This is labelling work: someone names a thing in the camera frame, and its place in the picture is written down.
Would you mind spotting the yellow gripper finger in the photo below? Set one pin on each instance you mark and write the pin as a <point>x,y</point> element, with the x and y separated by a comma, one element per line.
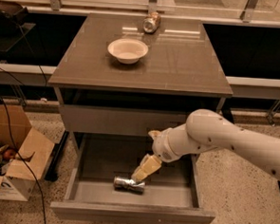
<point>148,165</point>
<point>154,134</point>

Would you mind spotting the closed top drawer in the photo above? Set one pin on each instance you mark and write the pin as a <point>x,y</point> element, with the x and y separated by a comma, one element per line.
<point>119,121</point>

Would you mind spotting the white paper bowl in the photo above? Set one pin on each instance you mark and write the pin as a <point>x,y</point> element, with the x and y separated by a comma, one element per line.
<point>127,51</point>

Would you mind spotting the open cardboard box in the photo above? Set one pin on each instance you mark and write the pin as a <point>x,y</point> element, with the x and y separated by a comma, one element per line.
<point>24,152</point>

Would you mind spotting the silver redbull can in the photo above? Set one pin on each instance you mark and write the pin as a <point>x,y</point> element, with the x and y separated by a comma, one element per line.
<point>125,183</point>

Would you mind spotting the brown soda can on counter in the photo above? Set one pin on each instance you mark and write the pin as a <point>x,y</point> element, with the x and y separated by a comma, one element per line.
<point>151,23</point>

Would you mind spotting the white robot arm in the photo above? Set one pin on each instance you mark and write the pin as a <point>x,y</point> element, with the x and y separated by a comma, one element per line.
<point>205,130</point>

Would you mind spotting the open middle drawer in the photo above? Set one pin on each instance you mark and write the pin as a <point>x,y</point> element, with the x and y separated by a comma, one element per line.
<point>170,195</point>

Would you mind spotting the grey drawer cabinet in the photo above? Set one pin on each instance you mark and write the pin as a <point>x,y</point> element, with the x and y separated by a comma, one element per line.
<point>179,73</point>

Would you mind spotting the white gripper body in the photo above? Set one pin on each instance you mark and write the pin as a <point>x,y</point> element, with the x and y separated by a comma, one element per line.
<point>161,147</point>

